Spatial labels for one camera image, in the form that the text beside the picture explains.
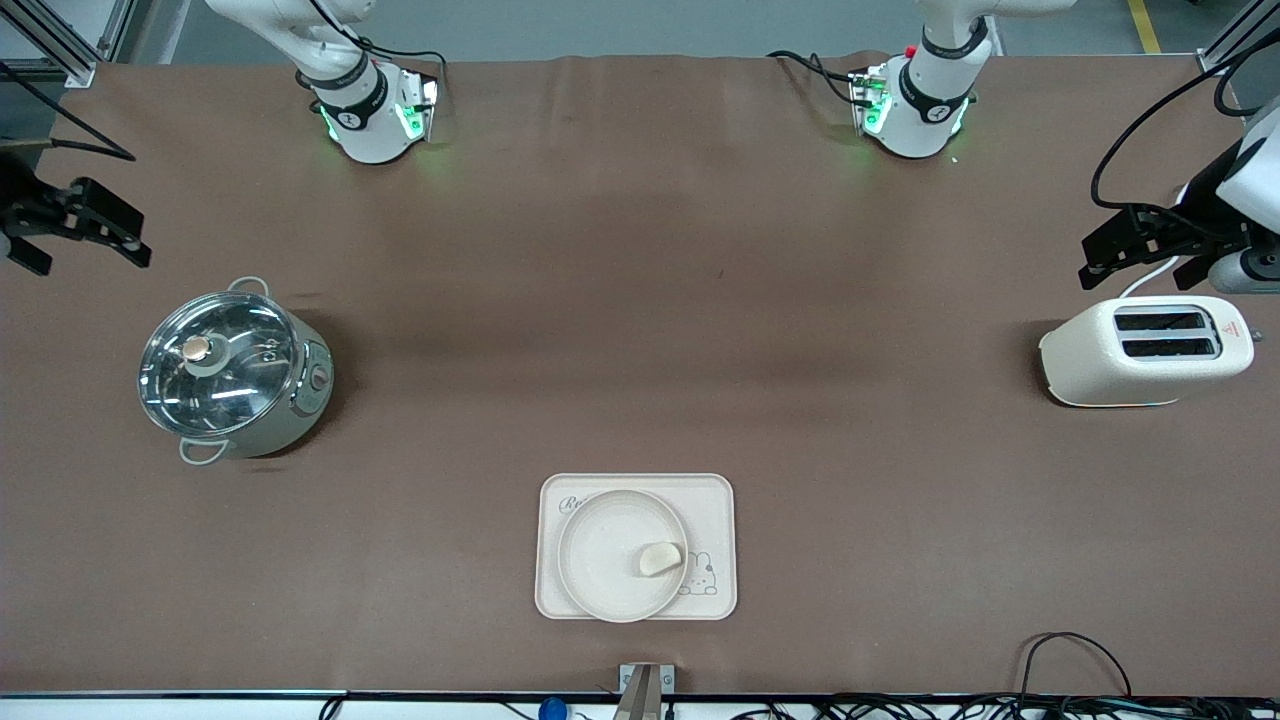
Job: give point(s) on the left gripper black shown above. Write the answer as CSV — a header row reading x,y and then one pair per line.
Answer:
x,y
1208,207

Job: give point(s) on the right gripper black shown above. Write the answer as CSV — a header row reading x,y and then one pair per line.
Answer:
x,y
18,193

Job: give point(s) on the white steamed bun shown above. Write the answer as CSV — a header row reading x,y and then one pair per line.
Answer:
x,y
660,560

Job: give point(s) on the cream round plate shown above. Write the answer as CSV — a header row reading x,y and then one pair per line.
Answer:
x,y
605,555

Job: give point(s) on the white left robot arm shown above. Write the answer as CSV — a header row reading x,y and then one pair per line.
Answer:
x,y
925,110

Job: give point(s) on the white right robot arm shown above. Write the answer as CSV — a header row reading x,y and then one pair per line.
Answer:
x,y
370,130

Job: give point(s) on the cream two-slot toaster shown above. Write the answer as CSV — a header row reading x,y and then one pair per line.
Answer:
x,y
1120,365

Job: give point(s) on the glass pot lid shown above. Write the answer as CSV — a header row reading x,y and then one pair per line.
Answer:
x,y
225,365

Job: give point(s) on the silver electric cooking pot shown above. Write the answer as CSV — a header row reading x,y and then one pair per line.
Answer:
x,y
300,405

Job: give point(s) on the cream rabbit print tray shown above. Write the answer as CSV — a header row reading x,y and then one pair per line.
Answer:
x,y
715,500

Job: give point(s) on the brown table cover sheet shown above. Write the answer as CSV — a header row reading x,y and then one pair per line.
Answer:
x,y
640,300

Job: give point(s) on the blue round cap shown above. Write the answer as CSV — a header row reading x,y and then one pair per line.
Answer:
x,y
551,710

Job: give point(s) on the aluminium frame profile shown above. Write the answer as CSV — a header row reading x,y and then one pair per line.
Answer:
x,y
70,45
1235,40

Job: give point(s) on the metal mounting bracket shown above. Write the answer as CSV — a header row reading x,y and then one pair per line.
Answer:
x,y
647,690

